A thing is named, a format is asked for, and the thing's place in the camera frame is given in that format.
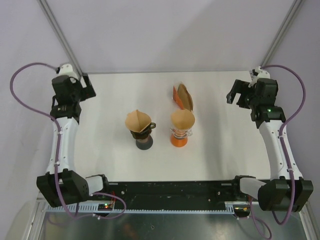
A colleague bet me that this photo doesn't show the brown paper coffee filter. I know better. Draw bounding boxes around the brown paper coffee filter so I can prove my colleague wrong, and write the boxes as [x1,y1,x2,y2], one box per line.
[170,109,196,130]
[125,109,152,133]

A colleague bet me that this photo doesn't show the olive green plastic dripper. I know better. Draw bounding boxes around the olive green plastic dripper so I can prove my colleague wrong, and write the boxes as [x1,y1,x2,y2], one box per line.
[130,122,156,140]

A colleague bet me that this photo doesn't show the clear plastic dripper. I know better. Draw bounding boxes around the clear plastic dripper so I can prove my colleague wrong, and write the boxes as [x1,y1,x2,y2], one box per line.
[170,127,193,139]

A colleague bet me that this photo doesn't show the glass beaker with orange contents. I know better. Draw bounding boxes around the glass beaker with orange contents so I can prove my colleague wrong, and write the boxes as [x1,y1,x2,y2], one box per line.
[170,133,188,148]

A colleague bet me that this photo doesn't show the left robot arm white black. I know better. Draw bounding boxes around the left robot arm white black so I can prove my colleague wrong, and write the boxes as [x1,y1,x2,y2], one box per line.
[36,74,111,208]

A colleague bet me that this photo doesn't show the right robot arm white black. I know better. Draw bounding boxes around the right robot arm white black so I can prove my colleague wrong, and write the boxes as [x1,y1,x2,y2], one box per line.
[226,78,314,212]

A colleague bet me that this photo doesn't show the brown paper coffee filters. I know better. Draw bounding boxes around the brown paper coffee filters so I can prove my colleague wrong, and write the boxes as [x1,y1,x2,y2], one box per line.
[177,83,194,112]

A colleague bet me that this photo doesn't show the orange coffee filter box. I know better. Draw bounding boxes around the orange coffee filter box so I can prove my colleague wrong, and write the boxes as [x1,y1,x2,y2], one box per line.
[172,84,185,110]

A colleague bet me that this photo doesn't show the grey carafe with red rim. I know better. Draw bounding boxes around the grey carafe with red rim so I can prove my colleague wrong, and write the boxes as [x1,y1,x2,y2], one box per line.
[135,135,153,150]

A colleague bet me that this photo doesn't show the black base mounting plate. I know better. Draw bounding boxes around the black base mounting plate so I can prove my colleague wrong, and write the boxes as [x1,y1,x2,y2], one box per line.
[82,181,262,212]

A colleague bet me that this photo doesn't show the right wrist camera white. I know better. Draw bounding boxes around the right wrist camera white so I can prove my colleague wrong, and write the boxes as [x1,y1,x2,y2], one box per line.
[248,66,271,88]

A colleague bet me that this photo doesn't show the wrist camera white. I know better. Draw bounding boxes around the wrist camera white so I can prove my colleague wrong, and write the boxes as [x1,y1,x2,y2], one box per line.
[248,66,271,88]
[57,63,79,80]

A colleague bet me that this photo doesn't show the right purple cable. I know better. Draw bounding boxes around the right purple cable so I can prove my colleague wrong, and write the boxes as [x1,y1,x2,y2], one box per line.
[249,64,307,240]

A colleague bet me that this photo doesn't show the purple cable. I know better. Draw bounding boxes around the purple cable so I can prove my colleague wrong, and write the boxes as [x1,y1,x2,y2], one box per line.
[10,62,127,221]
[249,64,307,240]

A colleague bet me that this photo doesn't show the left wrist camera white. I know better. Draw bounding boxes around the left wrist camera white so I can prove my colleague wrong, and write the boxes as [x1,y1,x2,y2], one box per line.
[57,63,79,80]

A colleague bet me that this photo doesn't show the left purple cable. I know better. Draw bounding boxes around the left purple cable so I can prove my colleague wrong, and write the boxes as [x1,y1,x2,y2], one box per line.
[10,62,127,221]

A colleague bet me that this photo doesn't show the aluminium frame post left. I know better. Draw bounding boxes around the aluminium frame post left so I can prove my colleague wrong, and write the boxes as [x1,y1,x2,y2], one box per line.
[37,0,83,76]

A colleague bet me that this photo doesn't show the aluminium frame post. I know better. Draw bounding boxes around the aluminium frame post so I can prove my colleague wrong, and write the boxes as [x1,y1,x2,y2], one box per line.
[260,0,306,66]
[37,0,83,76]

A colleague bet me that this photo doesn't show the aluminium frame post right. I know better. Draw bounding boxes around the aluminium frame post right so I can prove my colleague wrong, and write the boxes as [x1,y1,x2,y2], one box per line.
[260,0,306,66]

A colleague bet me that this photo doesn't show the grey slotted cable duct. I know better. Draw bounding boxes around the grey slotted cable duct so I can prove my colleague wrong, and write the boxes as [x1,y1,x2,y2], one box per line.
[43,201,251,215]

